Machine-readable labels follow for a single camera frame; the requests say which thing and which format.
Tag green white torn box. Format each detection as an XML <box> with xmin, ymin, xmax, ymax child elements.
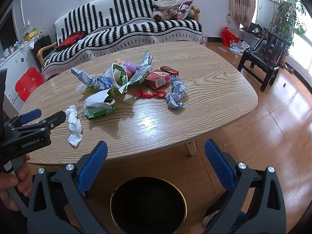
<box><xmin>83</xmin><ymin>89</ymin><xmax>116</xmax><ymax>120</ymax></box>

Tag red bag on floor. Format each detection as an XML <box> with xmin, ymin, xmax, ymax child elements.
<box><xmin>221</xmin><ymin>27</ymin><xmax>240</xmax><ymax>47</ymax></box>

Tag television screen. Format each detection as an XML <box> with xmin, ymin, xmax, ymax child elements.
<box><xmin>0</xmin><ymin>10</ymin><xmax>17</xmax><ymax>52</ymax></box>

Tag red cigarette pack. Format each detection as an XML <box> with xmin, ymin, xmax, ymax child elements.
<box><xmin>144</xmin><ymin>68</ymin><xmax>171</xmax><ymax>89</ymax></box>

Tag green white snack wrapper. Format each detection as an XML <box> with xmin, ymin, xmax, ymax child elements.
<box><xmin>104</xmin><ymin>63</ymin><xmax>128</xmax><ymax>94</ymax></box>

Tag potted green plant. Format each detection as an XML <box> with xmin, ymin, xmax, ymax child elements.
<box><xmin>269</xmin><ymin>0</ymin><xmax>306</xmax><ymax>53</ymax></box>

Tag clear plastic wrap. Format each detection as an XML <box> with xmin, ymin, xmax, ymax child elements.
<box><xmin>76</xmin><ymin>83</ymin><xmax>87</xmax><ymax>94</ymax></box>

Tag person's left hand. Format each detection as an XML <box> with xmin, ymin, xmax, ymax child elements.
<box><xmin>0</xmin><ymin>154</ymin><xmax>32</xmax><ymax>211</ymax></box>

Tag red ribbon scrap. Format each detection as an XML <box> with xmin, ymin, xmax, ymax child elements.
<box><xmin>133</xmin><ymin>90</ymin><xmax>167</xmax><ymax>99</ymax></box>

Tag papers on floor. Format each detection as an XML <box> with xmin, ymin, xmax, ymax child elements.
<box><xmin>229</xmin><ymin>41</ymin><xmax>250</xmax><ymax>56</ymax></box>

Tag small dark red box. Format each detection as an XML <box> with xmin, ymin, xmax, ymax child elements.
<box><xmin>160</xmin><ymin>66</ymin><xmax>179</xmax><ymax>77</ymax></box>

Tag purple bear toy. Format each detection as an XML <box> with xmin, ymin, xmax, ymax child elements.
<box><xmin>116</xmin><ymin>59</ymin><xmax>140</xmax><ymax>75</ymax></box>

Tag pile of clothes on sofa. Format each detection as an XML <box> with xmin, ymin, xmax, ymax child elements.
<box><xmin>152</xmin><ymin>0</ymin><xmax>182</xmax><ymax>22</ymax></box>

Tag black white striped sofa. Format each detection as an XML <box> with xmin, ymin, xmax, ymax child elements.
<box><xmin>42</xmin><ymin>0</ymin><xmax>204</xmax><ymax>81</ymax></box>

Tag black round trash bin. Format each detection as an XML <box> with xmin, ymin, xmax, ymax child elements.
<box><xmin>110</xmin><ymin>176</ymin><xmax>188</xmax><ymax>233</ymax></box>

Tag yellow box on cabinet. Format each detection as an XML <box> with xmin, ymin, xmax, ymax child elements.
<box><xmin>24</xmin><ymin>30</ymin><xmax>37</xmax><ymax>41</ymax></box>

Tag white tissue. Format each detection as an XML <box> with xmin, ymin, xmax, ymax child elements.
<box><xmin>65</xmin><ymin>105</ymin><xmax>82</xmax><ymax>147</ymax></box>

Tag black wooden chair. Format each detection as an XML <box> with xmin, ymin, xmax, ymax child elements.
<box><xmin>237</xmin><ymin>28</ymin><xmax>291</xmax><ymax>92</ymax></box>

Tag patterned brown curtain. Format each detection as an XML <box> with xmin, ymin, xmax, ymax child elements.
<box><xmin>232</xmin><ymin>0</ymin><xmax>256</xmax><ymax>30</ymax></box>

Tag red pig plastic stool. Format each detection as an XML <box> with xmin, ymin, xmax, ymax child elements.
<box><xmin>15</xmin><ymin>67</ymin><xmax>44</xmax><ymax>102</ymax></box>

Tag pink cartoon pillow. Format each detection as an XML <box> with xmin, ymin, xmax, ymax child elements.
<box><xmin>176</xmin><ymin>0</ymin><xmax>193</xmax><ymax>20</ymax></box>

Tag wooden oval coffee table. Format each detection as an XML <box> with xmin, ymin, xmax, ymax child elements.
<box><xmin>21</xmin><ymin>42</ymin><xmax>258</xmax><ymax>165</ymax></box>

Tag red garment on sofa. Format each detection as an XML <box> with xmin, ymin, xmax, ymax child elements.
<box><xmin>56</xmin><ymin>32</ymin><xmax>86</xmax><ymax>52</ymax></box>

